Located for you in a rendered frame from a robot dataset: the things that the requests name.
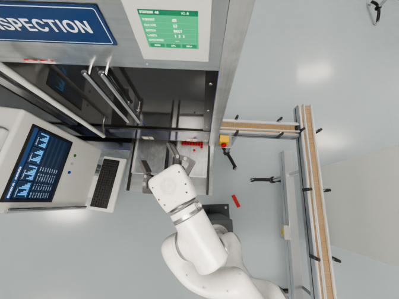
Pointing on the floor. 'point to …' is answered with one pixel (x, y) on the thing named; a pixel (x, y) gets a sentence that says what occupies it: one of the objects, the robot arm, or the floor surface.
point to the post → (230, 60)
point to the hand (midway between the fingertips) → (157, 155)
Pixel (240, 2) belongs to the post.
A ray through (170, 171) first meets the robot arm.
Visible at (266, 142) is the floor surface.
